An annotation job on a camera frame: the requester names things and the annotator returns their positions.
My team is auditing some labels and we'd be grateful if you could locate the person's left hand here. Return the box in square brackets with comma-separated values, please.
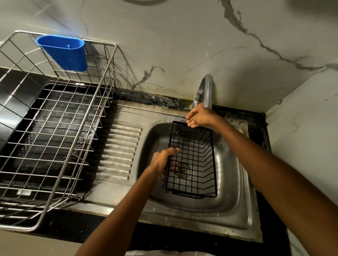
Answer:
[149, 147, 182, 177]

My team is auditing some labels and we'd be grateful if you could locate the person's right hand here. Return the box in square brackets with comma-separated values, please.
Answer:
[186, 103, 221, 130]

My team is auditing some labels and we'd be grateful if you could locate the black wire basket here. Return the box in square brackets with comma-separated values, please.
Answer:
[162, 121, 218, 199]

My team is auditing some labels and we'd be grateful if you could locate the steel wire dish rack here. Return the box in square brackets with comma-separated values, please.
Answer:
[0, 30, 118, 232]

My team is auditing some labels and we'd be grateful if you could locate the person's left forearm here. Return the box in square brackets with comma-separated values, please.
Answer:
[75, 168, 162, 256]

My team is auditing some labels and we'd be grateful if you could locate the person's right forearm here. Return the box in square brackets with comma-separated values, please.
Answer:
[214, 119, 338, 256]

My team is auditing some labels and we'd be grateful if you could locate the person's patterned clothing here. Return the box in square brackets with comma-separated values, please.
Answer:
[125, 250, 216, 256]

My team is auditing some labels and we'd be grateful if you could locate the chrome sink faucet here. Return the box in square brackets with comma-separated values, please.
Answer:
[192, 74, 213, 109]

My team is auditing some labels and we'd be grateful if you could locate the round sink drain strainer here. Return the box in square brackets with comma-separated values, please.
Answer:
[173, 161, 192, 179]

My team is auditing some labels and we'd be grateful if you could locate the stainless steel sink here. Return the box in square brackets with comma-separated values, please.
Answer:
[66, 100, 264, 243]

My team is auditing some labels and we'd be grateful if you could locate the dark steel drip tray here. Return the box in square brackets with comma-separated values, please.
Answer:
[0, 67, 114, 201]

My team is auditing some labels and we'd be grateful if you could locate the blue plastic cutlery holder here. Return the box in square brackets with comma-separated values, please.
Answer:
[36, 34, 88, 72]

